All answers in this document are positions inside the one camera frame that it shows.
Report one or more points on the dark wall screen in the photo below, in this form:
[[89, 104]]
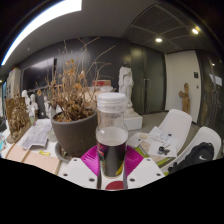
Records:
[[36, 75]]

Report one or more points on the grey plant saucer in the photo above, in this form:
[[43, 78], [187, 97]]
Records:
[[60, 153]]

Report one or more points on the dried plant in dark pot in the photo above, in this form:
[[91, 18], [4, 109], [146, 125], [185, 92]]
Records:
[[75, 133]]

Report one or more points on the white shelf cabinet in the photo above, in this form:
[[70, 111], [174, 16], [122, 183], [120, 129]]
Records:
[[13, 83]]

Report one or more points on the white shell chair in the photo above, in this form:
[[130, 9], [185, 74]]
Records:
[[206, 133], [178, 123]]

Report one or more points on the clear white-capped drink bottle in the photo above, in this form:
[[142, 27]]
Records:
[[111, 133]]

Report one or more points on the round ceiling spotlight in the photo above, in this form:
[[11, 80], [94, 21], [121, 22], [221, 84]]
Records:
[[158, 40], [195, 31]]

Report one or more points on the cardboard box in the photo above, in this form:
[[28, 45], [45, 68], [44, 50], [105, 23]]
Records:
[[101, 90]]

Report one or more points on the white stone statue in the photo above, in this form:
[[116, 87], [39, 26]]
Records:
[[126, 83]]

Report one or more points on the golden brown relief sculpture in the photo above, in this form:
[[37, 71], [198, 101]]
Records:
[[16, 118]]

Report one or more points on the light plywood panel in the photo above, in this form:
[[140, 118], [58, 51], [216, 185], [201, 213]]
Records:
[[36, 161]]

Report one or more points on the wooden figure sculpture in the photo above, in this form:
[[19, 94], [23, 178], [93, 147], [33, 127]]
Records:
[[185, 98]]

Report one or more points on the black backpack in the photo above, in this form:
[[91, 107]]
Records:
[[196, 155]]

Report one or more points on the green seat cushion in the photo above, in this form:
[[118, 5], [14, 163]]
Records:
[[163, 161]]

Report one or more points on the loose paper stack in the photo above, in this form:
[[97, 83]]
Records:
[[160, 140]]

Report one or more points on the white statue pedestal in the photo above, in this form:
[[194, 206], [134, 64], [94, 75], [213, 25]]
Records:
[[135, 120]]

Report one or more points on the long ceiling light strip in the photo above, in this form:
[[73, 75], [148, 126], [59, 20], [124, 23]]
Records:
[[40, 18]]

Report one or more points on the printed white papers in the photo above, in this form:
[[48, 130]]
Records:
[[36, 133]]

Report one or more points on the small white figurine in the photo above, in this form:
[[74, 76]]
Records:
[[32, 106]]

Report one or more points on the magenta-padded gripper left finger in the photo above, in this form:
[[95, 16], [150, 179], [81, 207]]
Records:
[[89, 160]]

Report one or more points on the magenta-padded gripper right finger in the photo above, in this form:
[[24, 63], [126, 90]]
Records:
[[135, 161]]

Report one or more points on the small yellow packet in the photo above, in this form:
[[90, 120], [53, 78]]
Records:
[[44, 153]]

